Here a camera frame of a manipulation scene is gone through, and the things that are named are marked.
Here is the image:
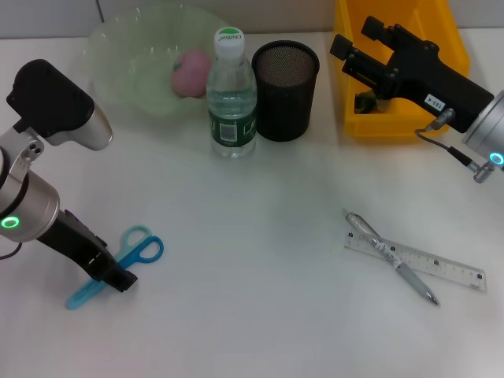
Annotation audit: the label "gripper cable with plug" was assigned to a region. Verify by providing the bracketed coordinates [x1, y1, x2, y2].
[0, 243, 23, 261]
[415, 109, 496, 184]

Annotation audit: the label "black mesh pen holder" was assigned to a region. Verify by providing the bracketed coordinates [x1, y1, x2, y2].
[250, 39, 321, 143]

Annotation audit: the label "right gripper cable with plug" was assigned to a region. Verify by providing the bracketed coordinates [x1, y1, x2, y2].
[415, 109, 496, 184]

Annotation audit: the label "green translucent fruit bowl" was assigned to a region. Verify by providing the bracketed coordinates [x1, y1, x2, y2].
[80, 6, 221, 127]

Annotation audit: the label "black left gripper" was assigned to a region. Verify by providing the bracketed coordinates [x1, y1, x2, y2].
[37, 208, 139, 293]

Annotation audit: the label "yellow plastic bin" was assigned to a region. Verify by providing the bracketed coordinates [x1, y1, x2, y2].
[332, 0, 471, 138]

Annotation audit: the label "green plastic wrapper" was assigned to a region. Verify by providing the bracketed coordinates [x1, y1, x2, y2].
[353, 88, 389, 115]

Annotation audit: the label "clear grey ballpoint pen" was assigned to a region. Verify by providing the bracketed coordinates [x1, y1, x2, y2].
[341, 208, 440, 306]

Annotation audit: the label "clear green-label water bottle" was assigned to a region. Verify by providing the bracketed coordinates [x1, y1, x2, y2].
[205, 26, 259, 159]

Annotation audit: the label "transparent plastic ruler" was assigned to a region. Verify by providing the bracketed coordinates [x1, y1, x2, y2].
[343, 231, 487, 293]

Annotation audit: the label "blue sheathed scissors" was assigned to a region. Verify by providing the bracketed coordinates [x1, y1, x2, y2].
[65, 224, 165, 311]

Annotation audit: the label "pink toy peach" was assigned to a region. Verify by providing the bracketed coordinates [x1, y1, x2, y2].
[170, 49, 213, 98]

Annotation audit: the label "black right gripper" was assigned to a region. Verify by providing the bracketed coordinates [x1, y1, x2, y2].
[329, 15, 495, 135]

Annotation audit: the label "left gripper cable with plug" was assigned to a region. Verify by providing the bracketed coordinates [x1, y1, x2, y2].
[0, 243, 23, 261]

